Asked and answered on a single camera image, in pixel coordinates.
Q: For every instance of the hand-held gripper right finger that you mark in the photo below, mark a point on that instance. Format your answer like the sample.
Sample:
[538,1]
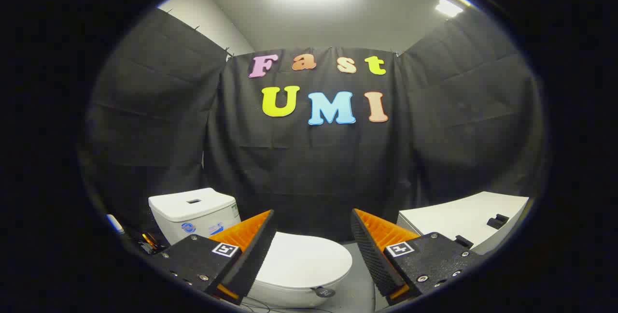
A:
[369,250]

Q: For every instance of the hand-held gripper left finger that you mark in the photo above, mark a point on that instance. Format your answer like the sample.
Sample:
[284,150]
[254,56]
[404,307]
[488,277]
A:
[256,250]

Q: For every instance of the white toilet lid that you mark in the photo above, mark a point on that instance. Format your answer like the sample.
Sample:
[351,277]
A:
[304,257]

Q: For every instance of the white drawer cabinet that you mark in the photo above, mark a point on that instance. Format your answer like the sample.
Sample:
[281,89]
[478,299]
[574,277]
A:
[458,219]

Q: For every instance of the black backdrop cloth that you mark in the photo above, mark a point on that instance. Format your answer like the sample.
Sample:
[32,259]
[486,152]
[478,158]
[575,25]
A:
[314,168]

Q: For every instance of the orange and black tool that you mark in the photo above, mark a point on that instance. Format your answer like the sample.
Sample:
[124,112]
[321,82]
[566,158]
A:
[150,242]

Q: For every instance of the small white and blue object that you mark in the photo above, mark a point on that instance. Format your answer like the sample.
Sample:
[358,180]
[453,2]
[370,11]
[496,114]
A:
[115,223]

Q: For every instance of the small ceiling light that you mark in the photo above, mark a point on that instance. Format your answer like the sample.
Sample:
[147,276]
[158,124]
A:
[449,7]

